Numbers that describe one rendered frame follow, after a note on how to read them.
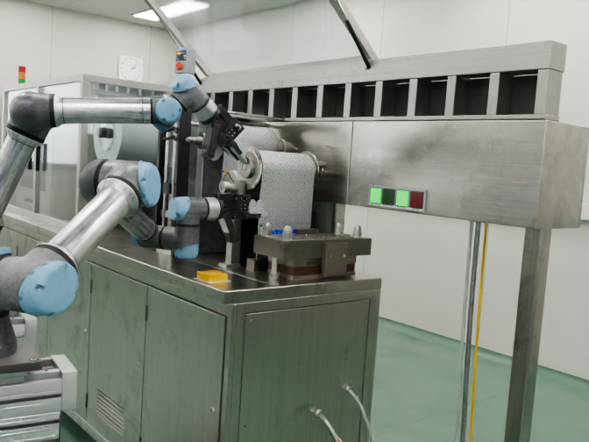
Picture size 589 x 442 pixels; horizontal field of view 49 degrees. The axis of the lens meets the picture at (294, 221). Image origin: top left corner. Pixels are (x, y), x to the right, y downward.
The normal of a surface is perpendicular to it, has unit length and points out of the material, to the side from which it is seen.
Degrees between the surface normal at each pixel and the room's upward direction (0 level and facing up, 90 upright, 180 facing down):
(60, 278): 94
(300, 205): 90
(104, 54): 90
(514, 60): 90
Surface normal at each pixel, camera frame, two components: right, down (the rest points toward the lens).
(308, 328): 0.64, 0.11
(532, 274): -0.77, 0.00
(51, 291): 0.90, 0.16
